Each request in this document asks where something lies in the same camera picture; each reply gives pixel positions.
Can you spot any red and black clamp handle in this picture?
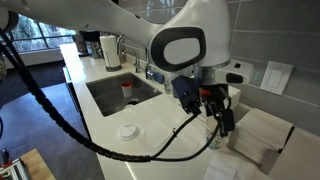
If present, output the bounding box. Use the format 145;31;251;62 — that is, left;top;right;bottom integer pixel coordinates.
0;148;13;168

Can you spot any blue sponge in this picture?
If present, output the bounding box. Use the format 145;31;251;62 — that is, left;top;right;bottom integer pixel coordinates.
151;71;166;85

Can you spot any aluminium rail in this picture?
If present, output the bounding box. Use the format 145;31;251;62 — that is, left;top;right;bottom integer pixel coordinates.
0;158;30;180

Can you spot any paper towel stack in holder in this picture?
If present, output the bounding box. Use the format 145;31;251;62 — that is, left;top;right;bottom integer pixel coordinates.
227;107;296;167

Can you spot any window with grey frame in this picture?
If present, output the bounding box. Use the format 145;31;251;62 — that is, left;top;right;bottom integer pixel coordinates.
9;13;78;55

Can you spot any small chrome faucet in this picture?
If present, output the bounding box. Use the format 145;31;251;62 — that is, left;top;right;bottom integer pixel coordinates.
121;48;143;74

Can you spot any dark countertop appliance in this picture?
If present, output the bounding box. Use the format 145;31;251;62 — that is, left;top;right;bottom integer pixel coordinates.
72;30;103;60

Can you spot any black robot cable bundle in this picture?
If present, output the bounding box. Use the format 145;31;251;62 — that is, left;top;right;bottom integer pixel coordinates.
0;28;235;164

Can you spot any clear soap dispenser bottle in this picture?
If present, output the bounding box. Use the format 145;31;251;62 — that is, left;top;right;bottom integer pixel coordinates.
163;71;175;95

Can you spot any black wire roll holder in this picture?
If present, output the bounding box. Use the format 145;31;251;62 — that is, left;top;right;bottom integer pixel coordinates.
105;63;123;73

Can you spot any dark wood base cabinet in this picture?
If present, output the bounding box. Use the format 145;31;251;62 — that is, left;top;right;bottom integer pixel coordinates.
62;64;93;142

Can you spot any patterned white paper cup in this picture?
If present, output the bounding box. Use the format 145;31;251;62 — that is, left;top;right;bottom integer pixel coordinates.
204;115;224;151

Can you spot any light wooden table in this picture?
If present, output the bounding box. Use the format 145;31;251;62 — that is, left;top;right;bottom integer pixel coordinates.
19;148;56;180

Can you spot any white wall switch plate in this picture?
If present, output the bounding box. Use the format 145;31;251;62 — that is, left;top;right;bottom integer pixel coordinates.
259;60;295;97

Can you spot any flat white paper napkin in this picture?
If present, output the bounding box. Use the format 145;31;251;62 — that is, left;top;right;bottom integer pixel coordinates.
202;150;238;180

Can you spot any white plastic cup lid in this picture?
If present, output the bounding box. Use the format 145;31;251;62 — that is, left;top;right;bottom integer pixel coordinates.
117;123;140;142

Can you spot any tall chrome gooseneck faucet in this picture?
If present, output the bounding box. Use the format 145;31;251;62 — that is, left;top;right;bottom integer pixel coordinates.
116;33;155;81

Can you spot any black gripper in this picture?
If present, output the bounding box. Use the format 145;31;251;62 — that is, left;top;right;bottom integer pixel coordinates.
199;83;237;138

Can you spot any white cup with red rim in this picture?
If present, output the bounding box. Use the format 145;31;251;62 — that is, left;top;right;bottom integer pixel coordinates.
120;82;133;98

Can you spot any stainless steel sink basin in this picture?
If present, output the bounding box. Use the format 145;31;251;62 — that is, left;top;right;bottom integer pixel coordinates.
85;72;163;118

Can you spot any dark wrist camera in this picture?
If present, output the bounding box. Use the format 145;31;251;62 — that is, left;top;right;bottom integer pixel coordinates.
170;74;203;117

